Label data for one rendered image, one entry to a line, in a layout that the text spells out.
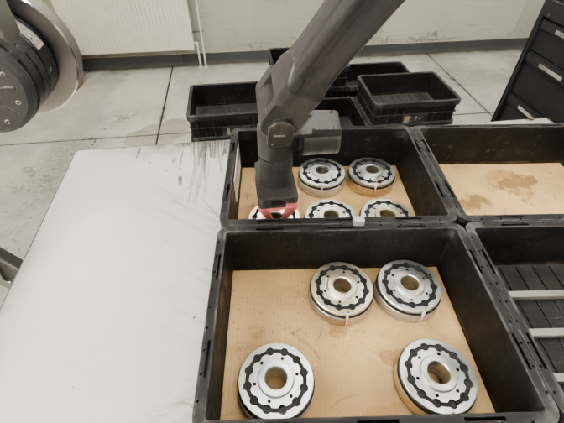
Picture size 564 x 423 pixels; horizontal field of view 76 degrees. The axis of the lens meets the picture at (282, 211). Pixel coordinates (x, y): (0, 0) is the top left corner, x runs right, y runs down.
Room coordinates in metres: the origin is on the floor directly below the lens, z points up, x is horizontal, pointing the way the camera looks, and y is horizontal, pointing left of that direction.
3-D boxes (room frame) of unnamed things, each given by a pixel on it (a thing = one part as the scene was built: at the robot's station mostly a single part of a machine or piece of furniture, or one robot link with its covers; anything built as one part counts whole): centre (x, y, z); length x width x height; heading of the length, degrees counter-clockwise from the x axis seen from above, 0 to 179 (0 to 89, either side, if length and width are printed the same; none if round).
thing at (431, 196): (0.56, -0.09, 0.87); 0.40 x 0.30 x 0.11; 91
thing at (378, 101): (1.60, -0.58, 0.37); 0.40 x 0.30 x 0.45; 97
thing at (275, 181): (0.48, 0.01, 0.98); 0.10 x 0.07 x 0.07; 8
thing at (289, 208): (0.48, 0.01, 0.91); 0.07 x 0.07 x 0.09; 8
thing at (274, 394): (0.19, 0.01, 0.86); 0.05 x 0.05 x 0.01
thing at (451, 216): (0.56, -0.09, 0.92); 0.40 x 0.30 x 0.02; 91
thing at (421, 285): (0.34, -0.21, 0.86); 0.05 x 0.05 x 0.01
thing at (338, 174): (0.63, -0.09, 0.86); 0.10 x 0.10 x 0.01
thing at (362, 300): (0.33, -0.10, 0.86); 0.10 x 0.10 x 0.01
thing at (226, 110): (1.50, 0.22, 0.37); 0.40 x 0.30 x 0.45; 97
